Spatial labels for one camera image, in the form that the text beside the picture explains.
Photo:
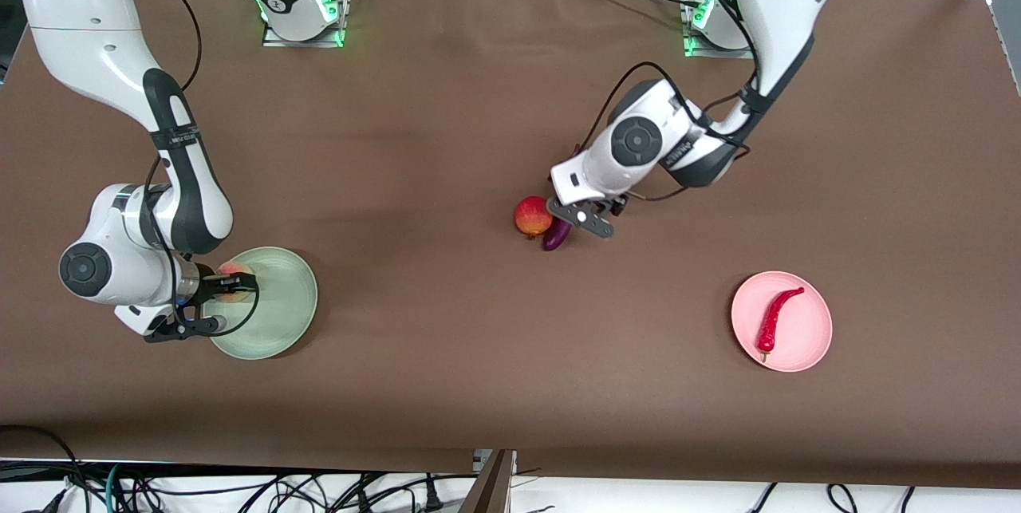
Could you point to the dark frame post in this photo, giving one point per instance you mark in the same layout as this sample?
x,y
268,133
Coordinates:
x,y
490,489

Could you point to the brown table cover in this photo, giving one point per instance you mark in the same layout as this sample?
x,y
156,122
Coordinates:
x,y
478,377

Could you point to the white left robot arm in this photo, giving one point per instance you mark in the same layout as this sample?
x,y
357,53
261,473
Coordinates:
x,y
790,2

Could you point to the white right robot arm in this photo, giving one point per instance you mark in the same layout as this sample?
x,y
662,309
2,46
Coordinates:
x,y
88,18

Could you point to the pink peach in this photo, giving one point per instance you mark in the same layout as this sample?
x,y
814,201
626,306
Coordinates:
x,y
235,268

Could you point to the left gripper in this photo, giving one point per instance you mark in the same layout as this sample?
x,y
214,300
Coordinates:
x,y
615,205

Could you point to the black power plug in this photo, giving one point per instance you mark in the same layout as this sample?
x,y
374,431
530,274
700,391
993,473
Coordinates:
x,y
431,497

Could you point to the pink plate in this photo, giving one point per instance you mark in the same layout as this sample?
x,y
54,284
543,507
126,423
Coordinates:
x,y
806,329

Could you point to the red chili pepper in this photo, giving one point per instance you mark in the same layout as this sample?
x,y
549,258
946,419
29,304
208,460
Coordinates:
x,y
772,321

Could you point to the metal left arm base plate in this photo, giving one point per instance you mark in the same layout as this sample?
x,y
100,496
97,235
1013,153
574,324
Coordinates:
x,y
710,52

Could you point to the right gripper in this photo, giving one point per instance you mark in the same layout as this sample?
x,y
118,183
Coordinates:
x,y
209,282

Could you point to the light green plate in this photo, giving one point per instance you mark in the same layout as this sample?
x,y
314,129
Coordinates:
x,y
279,313

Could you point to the purple eggplant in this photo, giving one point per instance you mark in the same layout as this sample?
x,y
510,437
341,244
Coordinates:
x,y
556,238

